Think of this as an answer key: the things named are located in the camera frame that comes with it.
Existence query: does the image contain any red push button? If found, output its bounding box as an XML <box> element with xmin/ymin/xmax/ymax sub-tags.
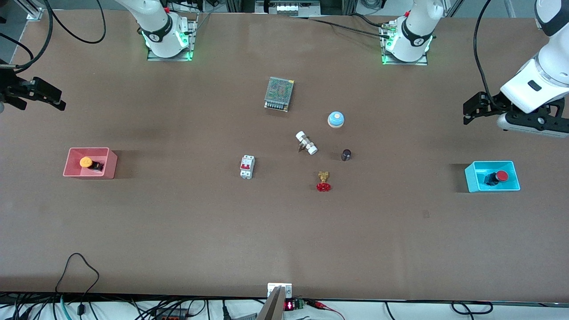
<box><xmin>483</xmin><ymin>170</ymin><xmax>509</xmax><ymax>187</ymax></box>

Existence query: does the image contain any yellow push button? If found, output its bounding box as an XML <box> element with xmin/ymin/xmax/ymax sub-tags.
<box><xmin>79</xmin><ymin>156</ymin><xmax>105</xmax><ymax>172</ymax></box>

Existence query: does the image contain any blue plastic bin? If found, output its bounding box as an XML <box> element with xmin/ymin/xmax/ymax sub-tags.
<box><xmin>464</xmin><ymin>160</ymin><xmax>521</xmax><ymax>194</ymax></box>

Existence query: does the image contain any pink plastic bin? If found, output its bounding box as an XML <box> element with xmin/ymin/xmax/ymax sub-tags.
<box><xmin>63</xmin><ymin>147</ymin><xmax>118</xmax><ymax>180</ymax></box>

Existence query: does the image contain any brass valve red handwheel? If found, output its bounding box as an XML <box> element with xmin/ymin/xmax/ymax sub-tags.
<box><xmin>316</xmin><ymin>170</ymin><xmax>333</xmax><ymax>193</ymax></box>

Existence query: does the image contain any white pipe fitting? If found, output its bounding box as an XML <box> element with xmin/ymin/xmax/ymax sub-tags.
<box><xmin>295</xmin><ymin>130</ymin><xmax>319</xmax><ymax>156</ymax></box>

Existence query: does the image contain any metal mesh power supply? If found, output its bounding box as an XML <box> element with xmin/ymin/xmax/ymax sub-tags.
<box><xmin>264</xmin><ymin>76</ymin><xmax>295</xmax><ymax>113</ymax></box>

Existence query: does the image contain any white red circuit breaker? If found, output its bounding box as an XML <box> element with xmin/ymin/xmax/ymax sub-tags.
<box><xmin>240</xmin><ymin>155</ymin><xmax>256</xmax><ymax>180</ymax></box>

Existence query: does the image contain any metal box with lights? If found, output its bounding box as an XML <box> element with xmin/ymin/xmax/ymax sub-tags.
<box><xmin>255</xmin><ymin>0</ymin><xmax>321</xmax><ymax>16</ymax></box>

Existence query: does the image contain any black looping cable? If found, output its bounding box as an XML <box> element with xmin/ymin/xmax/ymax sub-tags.
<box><xmin>46</xmin><ymin>0</ymin><xmax>108</xmax><ymax>45</ymax></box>

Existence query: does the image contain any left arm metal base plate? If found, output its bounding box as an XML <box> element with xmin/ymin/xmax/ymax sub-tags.
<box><xmin>381</xmin><ymin>21</ymin><xmax>430</xmax><ymax>67</ymax></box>

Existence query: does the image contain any aluminium frame profile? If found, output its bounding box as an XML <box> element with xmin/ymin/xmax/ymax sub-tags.
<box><xmin>26</xmin><ymin>0</ymin><xmax>46</xmax><ymax>21</ymax></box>

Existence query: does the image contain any thin black cable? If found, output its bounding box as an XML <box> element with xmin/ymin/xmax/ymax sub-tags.
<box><xmin>451</xmin><ymin>301</ymin><xmax>494</xmax><ymax>316</ymax></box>
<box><xmin>55</xmin><ymin>253</ymin><xmax>100</xmax><ymax>308</ymax></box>

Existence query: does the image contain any red cable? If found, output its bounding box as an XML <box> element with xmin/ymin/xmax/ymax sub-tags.
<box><xmin>310</xmin><ymin>301</ymin><xmax>346</xmax><ymax>320</ymax></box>

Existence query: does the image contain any small metal bracket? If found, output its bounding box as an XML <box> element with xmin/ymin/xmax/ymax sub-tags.
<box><xmin>267</xmin><ymin>282</ymin><xmax>293</xmax><ymax>299</ymax></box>

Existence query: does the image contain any grey camera pole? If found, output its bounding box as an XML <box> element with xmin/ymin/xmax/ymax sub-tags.
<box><xmin>255</xmin><ymin>286</ymin><xmax>286</xmax><ymax>320</ymax></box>

